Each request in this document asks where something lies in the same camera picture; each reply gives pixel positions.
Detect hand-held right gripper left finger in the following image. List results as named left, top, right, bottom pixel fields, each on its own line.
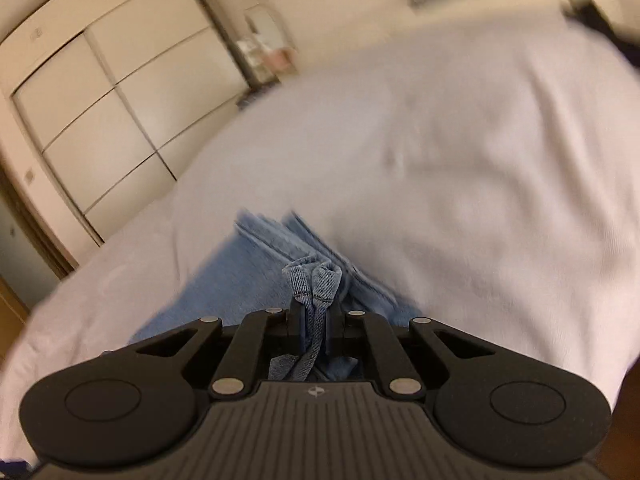
left=129, top=299, right=305, bottom=400

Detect black garment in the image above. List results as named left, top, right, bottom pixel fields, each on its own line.
left=560, top=0, right=640, bottom=68

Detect blue jeans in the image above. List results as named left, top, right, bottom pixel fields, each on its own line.
left=127, top=207, right=418, bottom=383

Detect wooden door frame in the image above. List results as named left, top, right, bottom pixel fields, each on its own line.
left=0, top=165, right=81, bottom=283

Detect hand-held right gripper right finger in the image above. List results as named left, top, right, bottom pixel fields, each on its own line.
left=324, top=309, right=502, bottom=400

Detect white panelled wardrobe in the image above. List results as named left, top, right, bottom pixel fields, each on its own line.
left=0, top=0, right=251, bottom=261

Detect small white arched cabinet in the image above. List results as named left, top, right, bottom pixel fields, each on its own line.
left=235, top=0, right=298, bottom=93

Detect white bed sheet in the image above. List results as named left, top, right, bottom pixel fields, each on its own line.
left=0, top=7, right=640, bottom=461

